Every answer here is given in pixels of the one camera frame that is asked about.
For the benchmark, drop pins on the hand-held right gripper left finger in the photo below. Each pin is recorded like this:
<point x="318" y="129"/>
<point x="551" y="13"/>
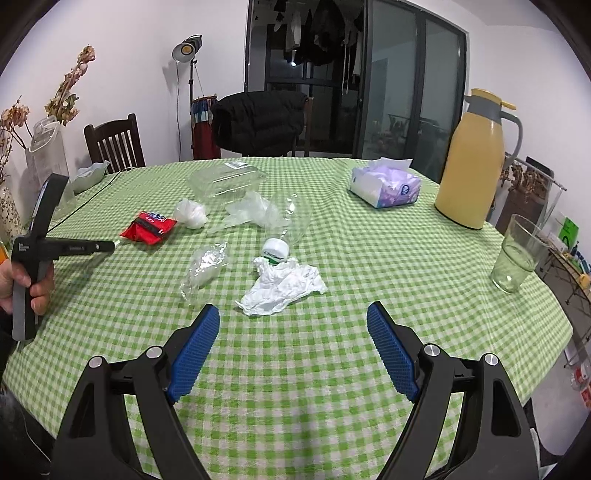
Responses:
<point x="194" y="355"/>

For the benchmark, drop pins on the clear drinking glass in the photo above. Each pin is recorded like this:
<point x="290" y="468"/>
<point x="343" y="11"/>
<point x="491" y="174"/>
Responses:
<point x="512" y="263"/>

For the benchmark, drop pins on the green bag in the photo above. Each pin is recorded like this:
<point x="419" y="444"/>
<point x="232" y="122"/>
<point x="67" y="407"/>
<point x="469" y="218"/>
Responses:
<point x="570" y="230"/>

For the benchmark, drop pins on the metal drying rack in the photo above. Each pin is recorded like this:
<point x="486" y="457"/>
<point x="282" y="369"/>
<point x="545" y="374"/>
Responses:
<point x="521" y="173"/>

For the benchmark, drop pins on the clear plastic wrap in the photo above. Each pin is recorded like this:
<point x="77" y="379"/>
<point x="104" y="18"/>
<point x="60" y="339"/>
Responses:
<point x="205" y="265"/>

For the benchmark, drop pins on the green checked tablecloth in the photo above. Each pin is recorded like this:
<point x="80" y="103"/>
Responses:
<point x="295" y="392"/>

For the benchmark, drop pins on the red snack packet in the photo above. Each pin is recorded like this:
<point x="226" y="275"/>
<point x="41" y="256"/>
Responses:
<point x="147" y="228"/>

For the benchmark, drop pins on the glass bowl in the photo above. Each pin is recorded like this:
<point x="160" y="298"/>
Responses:
<point x="90" y="177"/>

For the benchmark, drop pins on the clear plastic glove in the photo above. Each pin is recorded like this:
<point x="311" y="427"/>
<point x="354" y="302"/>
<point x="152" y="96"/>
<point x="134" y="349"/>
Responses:
<point x="249" y="207"/>

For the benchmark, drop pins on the clear plastic pitcher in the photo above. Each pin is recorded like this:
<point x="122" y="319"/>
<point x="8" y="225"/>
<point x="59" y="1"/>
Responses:
<point x="46" y="152"/>

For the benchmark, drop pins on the purple tissue pack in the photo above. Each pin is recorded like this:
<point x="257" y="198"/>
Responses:
<point x="388" y="189"/>

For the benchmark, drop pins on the pile of packets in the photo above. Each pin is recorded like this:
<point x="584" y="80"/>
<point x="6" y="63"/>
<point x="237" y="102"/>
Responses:
<point x="582" y="270"/>

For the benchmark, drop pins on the person's left hand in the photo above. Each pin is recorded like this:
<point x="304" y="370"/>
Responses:
<point x="44" y="290"/>

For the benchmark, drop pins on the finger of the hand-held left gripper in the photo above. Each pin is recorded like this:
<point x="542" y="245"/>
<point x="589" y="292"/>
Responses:
<point x="78" y="247"/>

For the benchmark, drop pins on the folding table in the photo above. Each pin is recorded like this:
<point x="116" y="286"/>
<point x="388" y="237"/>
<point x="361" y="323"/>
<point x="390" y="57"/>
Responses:
<point x="561" y="265"/>

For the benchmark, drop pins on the dried flower branches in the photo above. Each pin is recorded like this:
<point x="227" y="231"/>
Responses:
<point x="69" y="99"/>

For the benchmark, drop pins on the yellow thermos jug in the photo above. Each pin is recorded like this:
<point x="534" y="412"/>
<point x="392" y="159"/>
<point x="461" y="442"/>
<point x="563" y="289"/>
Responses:
<point x="471" y="170"/>

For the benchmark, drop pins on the clear plastic container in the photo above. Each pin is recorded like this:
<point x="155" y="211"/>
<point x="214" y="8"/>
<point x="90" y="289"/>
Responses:
<point x="226" y="182"/>

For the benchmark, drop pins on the studio lamp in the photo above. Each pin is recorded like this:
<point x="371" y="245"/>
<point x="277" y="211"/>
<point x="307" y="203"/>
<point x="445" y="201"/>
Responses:
<point x="187" y="46"/>

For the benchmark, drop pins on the white plastic wad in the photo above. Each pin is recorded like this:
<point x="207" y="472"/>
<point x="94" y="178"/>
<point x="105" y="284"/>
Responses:
<point x="191" y="214"/>

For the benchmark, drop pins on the hanging clothes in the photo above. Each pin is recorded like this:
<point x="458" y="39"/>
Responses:
<point x="323" y="27"/>

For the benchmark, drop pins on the clear plastic bottle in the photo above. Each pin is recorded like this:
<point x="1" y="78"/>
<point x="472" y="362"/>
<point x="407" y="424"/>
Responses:
<point x="274" y="251"/>

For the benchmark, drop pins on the dark wooden chair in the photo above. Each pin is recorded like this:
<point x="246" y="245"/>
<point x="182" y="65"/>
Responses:
<point x="115" y="143"/>

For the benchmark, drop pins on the person's dark clothing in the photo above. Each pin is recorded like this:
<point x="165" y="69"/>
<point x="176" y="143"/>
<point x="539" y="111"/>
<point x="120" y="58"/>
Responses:
<point x="18" y="406"/>

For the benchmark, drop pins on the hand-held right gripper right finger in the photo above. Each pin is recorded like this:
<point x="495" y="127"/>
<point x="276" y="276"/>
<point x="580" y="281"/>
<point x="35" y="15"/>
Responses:
<point x="392" y="350"/>

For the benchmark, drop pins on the white tissue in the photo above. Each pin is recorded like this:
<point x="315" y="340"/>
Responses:
<point x="281" y="286"/>

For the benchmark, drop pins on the black jacket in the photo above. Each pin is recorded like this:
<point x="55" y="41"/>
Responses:
<point x="258" y="122"/>

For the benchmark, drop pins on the speckled vase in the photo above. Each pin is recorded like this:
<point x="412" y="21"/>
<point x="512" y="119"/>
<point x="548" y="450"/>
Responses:
<point x="9" y="212"/>

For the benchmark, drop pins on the sliding glass door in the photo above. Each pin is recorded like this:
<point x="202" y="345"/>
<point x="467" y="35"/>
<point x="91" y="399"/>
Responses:
<point x="397" y="92"/>

